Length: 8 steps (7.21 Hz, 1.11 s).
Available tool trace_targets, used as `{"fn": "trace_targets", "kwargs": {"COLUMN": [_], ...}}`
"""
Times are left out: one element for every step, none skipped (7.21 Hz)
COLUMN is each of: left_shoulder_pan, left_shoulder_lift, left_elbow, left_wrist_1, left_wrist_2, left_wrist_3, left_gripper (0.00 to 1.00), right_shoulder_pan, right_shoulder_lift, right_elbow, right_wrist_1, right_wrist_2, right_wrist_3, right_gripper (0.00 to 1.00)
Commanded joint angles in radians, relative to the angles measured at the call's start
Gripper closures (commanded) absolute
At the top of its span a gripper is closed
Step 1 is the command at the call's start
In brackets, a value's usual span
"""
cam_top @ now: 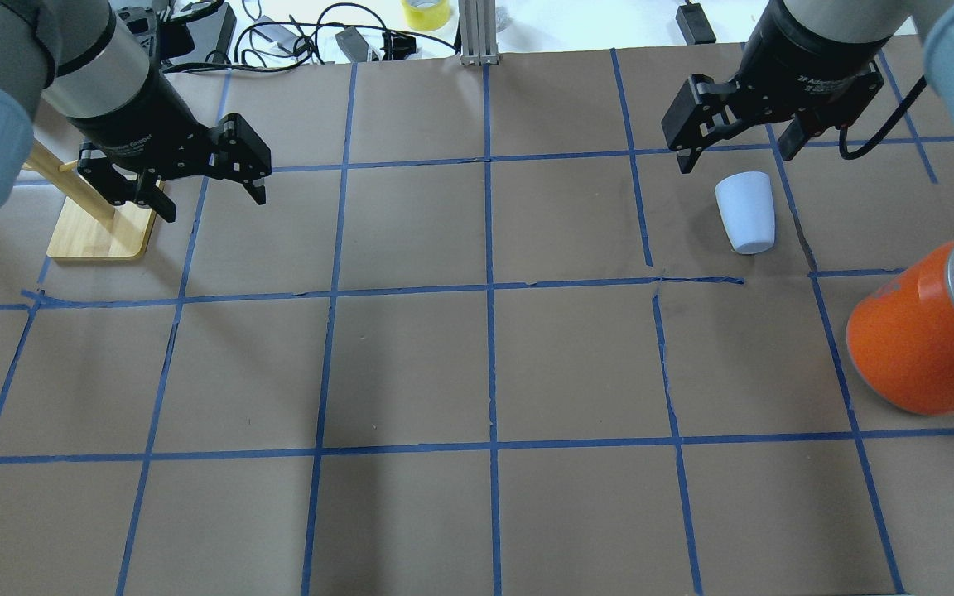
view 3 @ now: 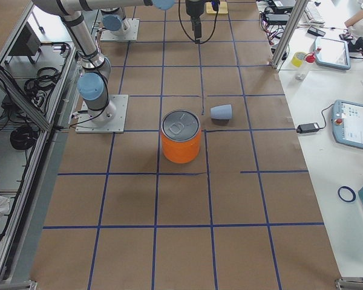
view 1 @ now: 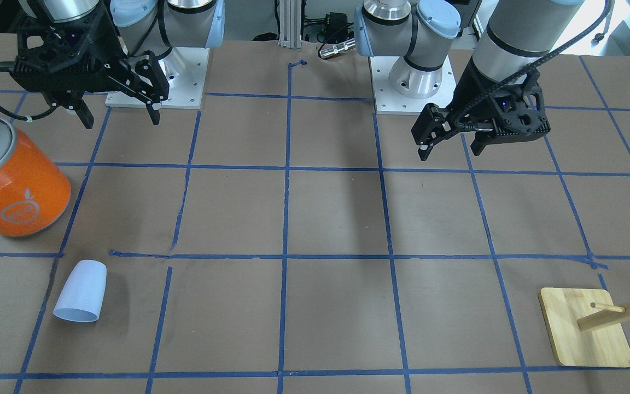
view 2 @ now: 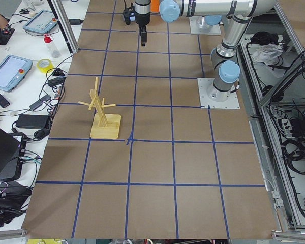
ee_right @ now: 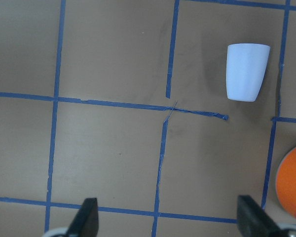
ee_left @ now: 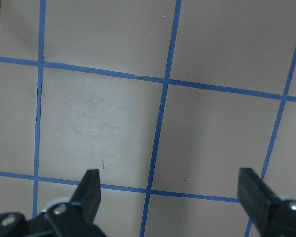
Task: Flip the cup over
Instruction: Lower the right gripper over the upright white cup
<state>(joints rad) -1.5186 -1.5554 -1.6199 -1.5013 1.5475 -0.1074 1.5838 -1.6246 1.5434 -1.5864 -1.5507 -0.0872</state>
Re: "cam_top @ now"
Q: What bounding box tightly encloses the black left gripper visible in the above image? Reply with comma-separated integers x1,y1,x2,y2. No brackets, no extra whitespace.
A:
77,114,272,223

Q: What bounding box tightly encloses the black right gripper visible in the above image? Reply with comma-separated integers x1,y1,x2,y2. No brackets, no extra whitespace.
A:
662,63,884,175

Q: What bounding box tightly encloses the light blue plastic cup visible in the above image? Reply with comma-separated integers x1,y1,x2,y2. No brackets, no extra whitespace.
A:
715,171,777,254

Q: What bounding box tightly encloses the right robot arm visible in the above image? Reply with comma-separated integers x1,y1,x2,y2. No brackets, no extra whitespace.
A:
660,1,954,174

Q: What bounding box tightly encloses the wooden mug tree stand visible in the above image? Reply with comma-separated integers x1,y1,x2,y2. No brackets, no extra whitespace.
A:
22,139,156,262

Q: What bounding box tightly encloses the black power adapter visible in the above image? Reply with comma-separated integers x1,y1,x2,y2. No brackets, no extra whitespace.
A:
675,1,718,46

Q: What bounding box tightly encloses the orange cylindrical container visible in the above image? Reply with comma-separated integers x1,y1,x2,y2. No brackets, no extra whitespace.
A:
846,241,954,416

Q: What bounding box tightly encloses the yellow tape roll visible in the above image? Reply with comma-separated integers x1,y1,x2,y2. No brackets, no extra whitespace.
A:
400,0,451,31

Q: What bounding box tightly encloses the black cable bundle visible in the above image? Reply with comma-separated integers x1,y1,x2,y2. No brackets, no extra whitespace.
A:
113,0,461,75

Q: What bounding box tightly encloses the aluminium frame post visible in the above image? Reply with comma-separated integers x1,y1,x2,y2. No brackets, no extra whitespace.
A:
458,0,500,65

